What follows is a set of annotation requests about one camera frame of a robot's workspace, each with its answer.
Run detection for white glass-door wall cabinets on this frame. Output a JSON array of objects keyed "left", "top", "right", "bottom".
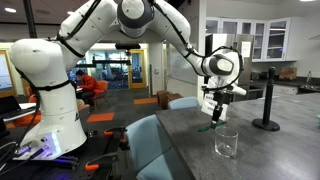
[{"left": 205, "top": 16, "right": 298, "bottom": 63}]

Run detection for yellow framed glass door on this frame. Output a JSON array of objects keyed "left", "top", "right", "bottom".
[{"left": 128, "top": 49, "right": 148, "bottom": 90}]

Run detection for large light blue chair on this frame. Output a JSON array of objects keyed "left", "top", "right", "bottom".
[{"left": 125, "top": 114, "right": 196, "bottom": 180}]

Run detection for black vertical pole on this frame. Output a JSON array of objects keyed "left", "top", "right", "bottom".
[{"left": 22, "top": 0, "right": 38, "bottom": 39}]

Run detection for brown basket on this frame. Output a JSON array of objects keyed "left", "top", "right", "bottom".
[{"left": 278, "top": 67, "right": 298, "bottom": 81}]

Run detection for dark kitchen counter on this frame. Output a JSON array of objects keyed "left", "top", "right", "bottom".
[{"left": 249, "top": 77, "right": 320, "bottom": 98}]

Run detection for colourless drinking glass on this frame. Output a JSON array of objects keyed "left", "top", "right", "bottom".
[{"left": 214, "top": 126, "right": 240, "bottom": 159}]

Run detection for person in red jacket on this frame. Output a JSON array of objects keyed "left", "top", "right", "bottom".
[{"left": 74, "top": 69, "right": 103, "bottom": 106}]

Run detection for green pen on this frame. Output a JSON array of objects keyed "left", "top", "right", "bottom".
[{"left": 197, "top": 121, "right": 228, "bottom": 133}]

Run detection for black post stand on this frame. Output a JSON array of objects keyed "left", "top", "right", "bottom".
[{"left": 251, "top": 66, "right": 281, "bottom": 132}]

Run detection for white desk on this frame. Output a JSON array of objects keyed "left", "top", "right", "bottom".
[{"left": 0, "top": 102, "right": 40, "bottom": 122}]

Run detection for orange chair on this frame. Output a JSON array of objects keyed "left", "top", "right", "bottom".
[
  {"left": 93, "top": 79, "right": 111, "bottom": 113},
  {"left": 12, "top": 85, "right": 43, "bottom": 128}
]

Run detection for white paper on fridge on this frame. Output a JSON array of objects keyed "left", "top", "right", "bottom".
[{"left": 240, "top": 41, "right": 252, "bottom": 59}]

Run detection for orange-handled bar clamp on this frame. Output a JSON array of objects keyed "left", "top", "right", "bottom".
[
  {"left": 84, "top": 151, "right": 122, "bottom": 173},
  {"left": 102, "top": 125, "right": 130, "bottom": 152}
]

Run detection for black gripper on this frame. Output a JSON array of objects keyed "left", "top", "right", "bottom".
[{"left": 209, "top": 89, "right": 235, "bottom": 130}]

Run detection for metal faucet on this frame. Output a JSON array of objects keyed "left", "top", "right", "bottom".
[{"left": 305, "top": 70, "right": 313, "bottom": 85}]

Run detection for small light blue chair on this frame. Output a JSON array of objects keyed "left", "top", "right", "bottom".
[{"left": 167, "top": 96, "right": 202, "bottom": 111}]

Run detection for grey whiteboard panel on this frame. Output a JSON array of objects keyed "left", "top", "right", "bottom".
[{"left": 167, "top": 43, "right": 199, "bottom": 85}]

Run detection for brown wooden stool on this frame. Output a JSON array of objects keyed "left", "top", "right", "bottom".
[{"left": 156, "top": 89, "right": 183, "bottom": 111}]

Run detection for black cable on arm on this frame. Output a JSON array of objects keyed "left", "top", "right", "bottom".
[{"left": 8, "top": 0, "right": 245, "bottom": 158}]

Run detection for black bar camera on stand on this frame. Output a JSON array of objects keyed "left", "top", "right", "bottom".
[{"left": 91, "top": 42, "right": 142, "bottom": 68}]

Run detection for black perforated breadboard plate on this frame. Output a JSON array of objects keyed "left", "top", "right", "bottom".
[{"left": 29, "top": 128, "right": 129, "bottom": 180}]

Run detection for white paper sign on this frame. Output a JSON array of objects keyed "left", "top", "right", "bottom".
[{"left": 200, "top": 93, "right": 230, "bottom": 122}]

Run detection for black laptop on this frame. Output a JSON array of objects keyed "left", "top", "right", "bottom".
[{"left": 0, "top": 95, "right": 23, "bottom": 116}]

